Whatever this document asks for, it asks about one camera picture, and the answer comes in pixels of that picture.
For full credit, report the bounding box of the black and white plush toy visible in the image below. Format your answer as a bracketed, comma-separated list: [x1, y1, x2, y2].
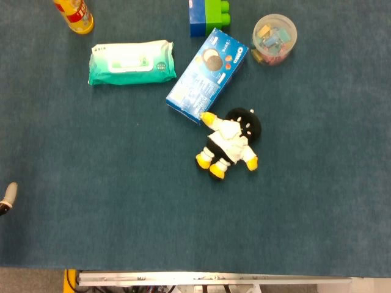
[195, 107, 263, 180]

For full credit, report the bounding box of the green wet wipes pack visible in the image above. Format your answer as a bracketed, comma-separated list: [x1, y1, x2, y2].
[87, 39, 177, 86]

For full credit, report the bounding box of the green toy building block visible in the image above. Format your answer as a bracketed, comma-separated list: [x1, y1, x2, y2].
[205, 0, 232, 37]

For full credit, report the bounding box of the blue Oreo cookie box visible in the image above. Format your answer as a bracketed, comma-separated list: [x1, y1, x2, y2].
[166, 27, 249, 125]

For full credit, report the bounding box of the blue felt table cover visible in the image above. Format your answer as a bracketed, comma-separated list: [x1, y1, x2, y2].
[0, 0, 391, 278]

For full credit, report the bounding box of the blue rectangular block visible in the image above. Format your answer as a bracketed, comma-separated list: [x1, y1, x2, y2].
[188, 0, 209, 38]

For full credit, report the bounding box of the yellow bottle with red label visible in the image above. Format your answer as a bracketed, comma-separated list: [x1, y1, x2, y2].
[52, 0, 95, 35]

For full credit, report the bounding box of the clear plastic round jar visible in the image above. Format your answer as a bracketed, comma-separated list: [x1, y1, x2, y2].
[250, 13, 298, 66]

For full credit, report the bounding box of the aluminium profile rail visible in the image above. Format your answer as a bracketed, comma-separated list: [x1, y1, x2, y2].
[76, 270, 353, 288]

